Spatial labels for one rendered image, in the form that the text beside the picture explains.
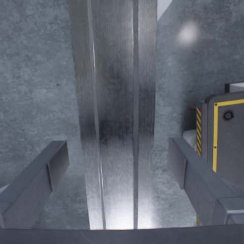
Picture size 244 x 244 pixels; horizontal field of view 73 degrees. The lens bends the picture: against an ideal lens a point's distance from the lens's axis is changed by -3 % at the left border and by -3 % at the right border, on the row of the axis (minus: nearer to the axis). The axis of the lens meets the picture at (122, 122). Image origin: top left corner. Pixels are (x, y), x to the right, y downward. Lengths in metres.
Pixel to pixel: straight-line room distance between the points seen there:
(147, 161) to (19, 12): 0.96
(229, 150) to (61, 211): 1.05
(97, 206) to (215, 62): 0.91
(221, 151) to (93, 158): 0.61
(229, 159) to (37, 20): 1.03
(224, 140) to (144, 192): 0.56
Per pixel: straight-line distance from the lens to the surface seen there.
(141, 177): 0.17
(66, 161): 0.17
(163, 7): 0.68
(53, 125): 1.00
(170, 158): 0.16
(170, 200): 1.22
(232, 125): 0.71
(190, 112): 0.85
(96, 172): 0.17
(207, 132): 0.67
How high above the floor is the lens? 0.88
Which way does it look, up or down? 74 degrees down
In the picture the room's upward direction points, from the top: 179 degrees clockwise
